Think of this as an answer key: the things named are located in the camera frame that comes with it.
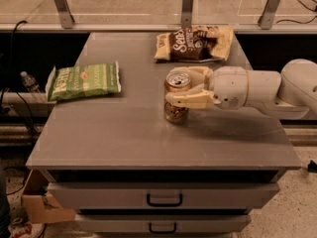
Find black cable left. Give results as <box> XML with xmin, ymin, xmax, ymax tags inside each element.
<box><xmin>0</xmin><ymin>19</ymin><xmax>39</xmax><ymax>147</ymax></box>

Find black cable top right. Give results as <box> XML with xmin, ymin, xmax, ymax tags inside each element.
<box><xmin>259</xmin><ymin>0</ymin><xmax>317</xmax><ymax>26</ymax></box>

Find black object on floor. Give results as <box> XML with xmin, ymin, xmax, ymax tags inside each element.
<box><xmin>307</xmin><ymin>161</ymin><xmax>317</xmax><ymax>173</ymax></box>

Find clear plastic water bottle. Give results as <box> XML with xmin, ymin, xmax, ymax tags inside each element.
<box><xmin>20</xmin><ymin>71</ymin><xmax>46</xmax><ymax>103</ymax></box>

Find upper grey drawer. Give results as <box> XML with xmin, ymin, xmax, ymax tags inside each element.
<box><xmin>49</xmin><ymin>182</ymin><xmax>279</xmax><ymax>209</ymax></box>

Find black cable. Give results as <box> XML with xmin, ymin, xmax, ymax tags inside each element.
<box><xmin>0</xmin><ymin>19</ymin><xmax>39</xmax><ymax>147</ymax></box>
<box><xmin>259</xmin><ymin>0</ymin><xmax>317</xmax><ymax>26</ymax></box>

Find right metal bracket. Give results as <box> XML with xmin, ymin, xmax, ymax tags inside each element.
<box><xmin>258</xmin><ymin>0</ymin><xmax>281</xmax><ymax>30</ymax></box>

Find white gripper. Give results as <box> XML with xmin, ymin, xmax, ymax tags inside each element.
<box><xmin>165</xmin><ymin>66</ymin><xmax>248</xmax><ymax>110</ymax></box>

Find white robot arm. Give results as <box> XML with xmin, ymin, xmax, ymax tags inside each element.
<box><xmin>165</xmin><ymin>59</ymin><xmax>317</xmax><ymax>120</ymax></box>

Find green chip bag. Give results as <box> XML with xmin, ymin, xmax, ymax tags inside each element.
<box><xmin>46</xmin><ymin>61</ymin><xmax>121</xmax><ymax>102</ymax></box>

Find black upper drawer handle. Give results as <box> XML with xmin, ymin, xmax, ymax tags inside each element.
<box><xmin>146</xmin><ymin>193</ymin><xmax>183</xmax><ymax>207</ymax></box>

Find metal bracket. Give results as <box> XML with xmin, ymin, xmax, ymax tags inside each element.
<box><xmin>53</xmin><ymin>0</ymin><xmax>75</xmax><ymax>29</ymax></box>
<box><xmin>258</xmin><ymin>0</ymin><xmax>281</xmax><ymax>30</ymax></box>
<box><xmin>180</xmin><ymin>0</ymin><xmax>194</xmax><ymax>28</ymax></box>

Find grey drawer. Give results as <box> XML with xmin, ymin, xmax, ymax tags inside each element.
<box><xmin>75</xmin><ymin>215</ymin><xmax>251</xmax><ymax>234</ymax></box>
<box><xmin>49</xmin><ymin>182</ymin><xmax>279</xmax><ymax>209</ymax></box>

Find middle metal bracket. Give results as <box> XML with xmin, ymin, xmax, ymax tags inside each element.
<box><xmin>180</xmin><ymin>0</ymin><xmax>194</xmax><ymax>28</ymax></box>

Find brown snack bag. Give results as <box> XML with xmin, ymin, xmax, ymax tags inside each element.
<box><xmin>155</xmin><ymin>26</ymin><xmax>234</xmax><ymax>62</ymax></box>

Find lower grey drawer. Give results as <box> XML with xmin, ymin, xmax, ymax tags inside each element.
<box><xmin>75</xmin><ymin>215</ymin><xmax>251</xmax><ymax>234</ymax></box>

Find orange soda can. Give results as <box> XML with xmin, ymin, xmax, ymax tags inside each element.
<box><xmin>163</xmin><ymin>71</ymin><xmax>191</xmax><ymax>123</ymax></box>

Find left metal bracket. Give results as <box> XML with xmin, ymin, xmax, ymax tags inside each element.
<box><xmin>53</xmin><ymin>0</ymin><xmax>75</xmax><ymax>29</ymax></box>

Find red white shoe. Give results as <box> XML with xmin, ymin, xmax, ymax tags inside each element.
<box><xmin>8</xmin><ymin>218</ymin><xmax>45</xmax><ymax>238</ymax></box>

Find black drawer handle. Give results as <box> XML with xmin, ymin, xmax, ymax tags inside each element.
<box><xmin>148</xmin><ymin>223</ymin><xmax>177</xmax><ymax>235</ymax></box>
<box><xmin>146</xmin><ymin>193</ymin><xmax>183</xmax><ymax>207</ymax></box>

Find black lower drawer handle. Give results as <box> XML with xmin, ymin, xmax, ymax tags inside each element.
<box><xmin>148</xmin><ymin>223</ymin><xmax>177</xmax><ymax>235</ymax></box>

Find cardboard box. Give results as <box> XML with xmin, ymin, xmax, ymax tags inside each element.
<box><xmin>22</xmin><ymin>171</ymin><xmax>75</xmax><ymax>224</ymax></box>

